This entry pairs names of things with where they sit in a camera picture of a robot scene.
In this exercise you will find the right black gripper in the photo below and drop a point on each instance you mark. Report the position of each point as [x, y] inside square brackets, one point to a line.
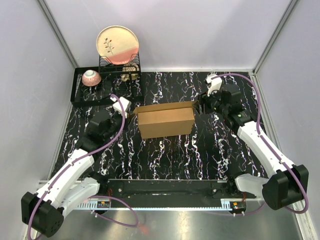
[204, 99]

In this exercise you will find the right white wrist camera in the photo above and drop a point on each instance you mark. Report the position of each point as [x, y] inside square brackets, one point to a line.
[214, 82]

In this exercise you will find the right small control box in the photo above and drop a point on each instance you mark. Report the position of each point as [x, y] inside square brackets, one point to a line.
[239, 206]

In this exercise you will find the slotted aluminium rail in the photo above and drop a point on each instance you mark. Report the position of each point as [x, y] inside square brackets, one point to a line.
[161, 205]

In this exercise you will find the small control box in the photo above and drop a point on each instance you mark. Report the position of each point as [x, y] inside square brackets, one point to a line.
[103, 204]
[239, 206]

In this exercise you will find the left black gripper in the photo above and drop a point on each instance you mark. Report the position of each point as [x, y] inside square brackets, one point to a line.
[126, 122]

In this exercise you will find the left small control box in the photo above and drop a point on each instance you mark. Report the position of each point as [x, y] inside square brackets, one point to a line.
[103, 204]

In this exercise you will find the black marble pattern mat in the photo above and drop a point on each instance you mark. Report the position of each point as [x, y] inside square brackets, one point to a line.
[210, 152]

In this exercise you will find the pink white ceramic cup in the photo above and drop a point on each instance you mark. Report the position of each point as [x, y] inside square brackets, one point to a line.
[91, 78]

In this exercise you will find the brown cardboard box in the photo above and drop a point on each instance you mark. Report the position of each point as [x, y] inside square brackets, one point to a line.
[166, 119]

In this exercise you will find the beige ceramic cup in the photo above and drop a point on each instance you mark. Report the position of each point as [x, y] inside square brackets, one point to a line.
[130, 72]

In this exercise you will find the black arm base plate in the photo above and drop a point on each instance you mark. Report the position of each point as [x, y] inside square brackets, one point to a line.
[122, 188]

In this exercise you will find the black wire dish rack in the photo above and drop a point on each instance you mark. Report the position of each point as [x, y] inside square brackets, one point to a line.
[90, 90]

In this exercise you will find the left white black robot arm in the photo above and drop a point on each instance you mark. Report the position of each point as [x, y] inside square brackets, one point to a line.
[45, 210]

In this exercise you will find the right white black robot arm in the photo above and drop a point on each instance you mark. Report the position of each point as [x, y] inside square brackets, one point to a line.
[286, 182]

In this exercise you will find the cream pink floral plate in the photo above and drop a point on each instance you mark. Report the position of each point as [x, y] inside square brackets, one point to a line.
[117, 44]

